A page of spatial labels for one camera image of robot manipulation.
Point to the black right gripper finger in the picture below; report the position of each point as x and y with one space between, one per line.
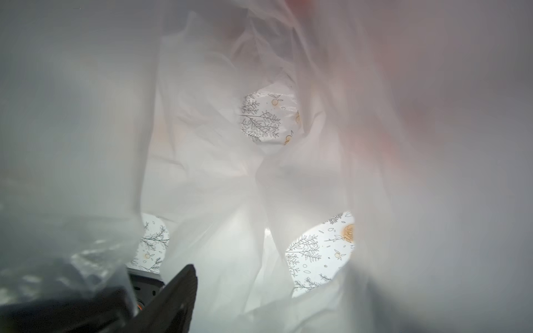
163 306

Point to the translucent plastic carrier bag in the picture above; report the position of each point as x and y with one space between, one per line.
325 166

